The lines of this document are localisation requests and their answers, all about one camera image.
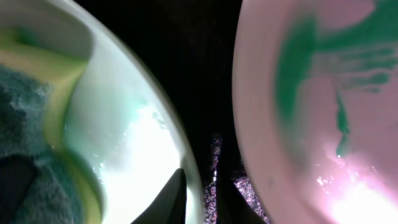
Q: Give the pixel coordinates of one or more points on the round black serving tray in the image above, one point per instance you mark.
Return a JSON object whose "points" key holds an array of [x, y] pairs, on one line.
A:
{"points": [[188, 45]]}

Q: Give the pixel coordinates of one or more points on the mint green plate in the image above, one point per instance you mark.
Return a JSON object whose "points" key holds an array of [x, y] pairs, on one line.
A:
{"points": [[118, 122]]}

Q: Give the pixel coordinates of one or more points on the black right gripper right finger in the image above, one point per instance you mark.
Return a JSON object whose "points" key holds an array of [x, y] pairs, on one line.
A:
{"points": [[231, 205]]}

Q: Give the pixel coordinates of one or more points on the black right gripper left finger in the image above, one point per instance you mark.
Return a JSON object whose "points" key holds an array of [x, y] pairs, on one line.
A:
{"points": [[169, 206]]}

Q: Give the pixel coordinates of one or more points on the green and yellow sponge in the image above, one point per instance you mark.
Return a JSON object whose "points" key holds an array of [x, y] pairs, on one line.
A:
{"points": [[41, 180]]}

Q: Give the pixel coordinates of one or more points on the white pink plate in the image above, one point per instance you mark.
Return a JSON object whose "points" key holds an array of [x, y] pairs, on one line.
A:
{"points": [[315, 108]]}

